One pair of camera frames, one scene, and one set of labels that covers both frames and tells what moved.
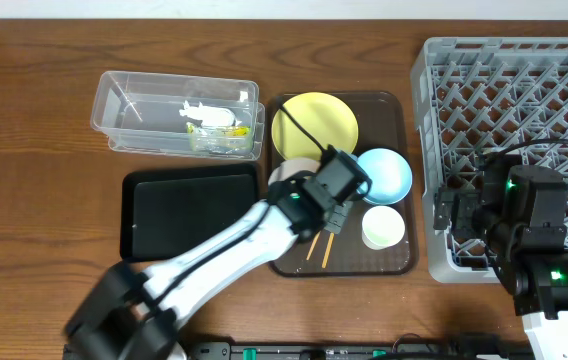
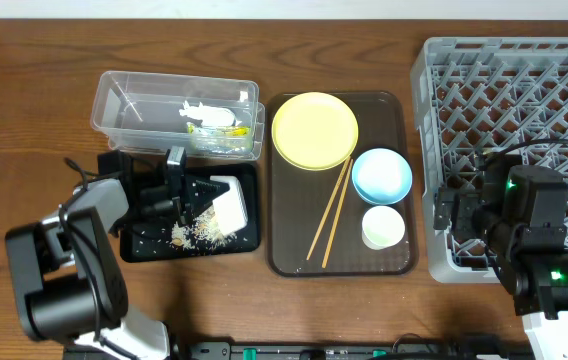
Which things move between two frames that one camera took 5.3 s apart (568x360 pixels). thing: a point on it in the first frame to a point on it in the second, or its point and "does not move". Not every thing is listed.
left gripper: x=337 y=218 to x=177 y=185
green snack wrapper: x=227 y=139 does not move
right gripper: x=446 y=210 does not move
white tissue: x=209 y=115 does not move
